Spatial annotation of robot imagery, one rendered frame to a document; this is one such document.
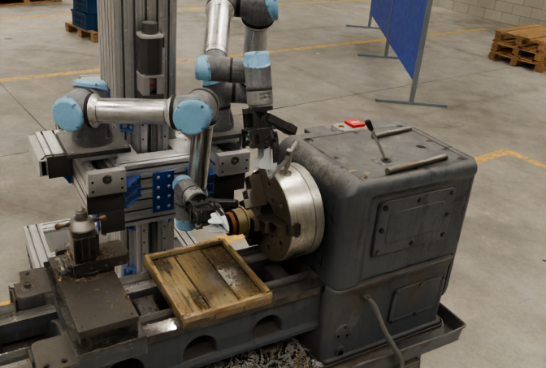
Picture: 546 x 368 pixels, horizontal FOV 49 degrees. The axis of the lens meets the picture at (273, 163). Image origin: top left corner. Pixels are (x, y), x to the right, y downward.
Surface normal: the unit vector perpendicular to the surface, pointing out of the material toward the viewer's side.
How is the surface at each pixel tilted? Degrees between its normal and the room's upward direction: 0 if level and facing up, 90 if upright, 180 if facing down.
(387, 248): 90
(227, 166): 90
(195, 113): 89
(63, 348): 0
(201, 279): 0
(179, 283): 0
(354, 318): 90
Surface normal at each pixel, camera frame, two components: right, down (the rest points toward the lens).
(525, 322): 0.08, -0.91
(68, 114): -0.26, 0.40
